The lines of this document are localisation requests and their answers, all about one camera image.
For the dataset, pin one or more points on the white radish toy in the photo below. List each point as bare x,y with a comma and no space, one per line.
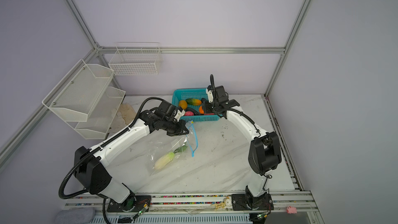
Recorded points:
169,157

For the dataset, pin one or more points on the green yellow cucumber toy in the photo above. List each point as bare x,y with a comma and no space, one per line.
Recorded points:
193,102

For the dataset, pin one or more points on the pink pig figure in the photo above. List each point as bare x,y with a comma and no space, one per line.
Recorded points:
291,210

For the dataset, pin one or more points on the pink dragonfruit toy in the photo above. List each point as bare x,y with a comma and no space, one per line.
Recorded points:
189,113

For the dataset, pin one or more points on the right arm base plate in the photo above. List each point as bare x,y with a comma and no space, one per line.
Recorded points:
246,202

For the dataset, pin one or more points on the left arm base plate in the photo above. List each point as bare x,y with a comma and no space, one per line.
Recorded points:
131,204

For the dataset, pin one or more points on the yellow lemon toy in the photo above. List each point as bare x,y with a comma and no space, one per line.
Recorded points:
183,104

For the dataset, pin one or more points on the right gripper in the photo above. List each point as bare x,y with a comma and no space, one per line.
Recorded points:
207,103

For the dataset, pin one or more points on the teal plastic basket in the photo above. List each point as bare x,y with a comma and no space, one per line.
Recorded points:
196,93

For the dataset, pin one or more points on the beige cloth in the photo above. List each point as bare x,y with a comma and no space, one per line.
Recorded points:
124,116

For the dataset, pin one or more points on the dark eggplant toy lower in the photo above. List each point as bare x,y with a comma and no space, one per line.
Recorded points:
196,113

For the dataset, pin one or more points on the white mesh two-tier shelf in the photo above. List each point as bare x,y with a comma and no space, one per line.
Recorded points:
85,100

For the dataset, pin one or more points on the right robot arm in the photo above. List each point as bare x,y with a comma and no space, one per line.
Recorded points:
264,151

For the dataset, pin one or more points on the white wire basket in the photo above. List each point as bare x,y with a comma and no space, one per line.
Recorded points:
136,58

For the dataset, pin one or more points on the grey cloth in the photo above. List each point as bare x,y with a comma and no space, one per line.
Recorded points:
75,216

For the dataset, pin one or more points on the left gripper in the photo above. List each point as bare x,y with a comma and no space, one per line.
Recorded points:
182,128

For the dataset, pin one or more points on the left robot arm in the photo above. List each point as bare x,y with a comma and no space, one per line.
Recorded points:
91,164

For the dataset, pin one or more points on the clear zip top bag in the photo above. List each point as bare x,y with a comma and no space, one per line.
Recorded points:
160,147

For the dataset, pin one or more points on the yellow wooden toy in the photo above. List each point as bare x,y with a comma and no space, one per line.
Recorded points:
226,203

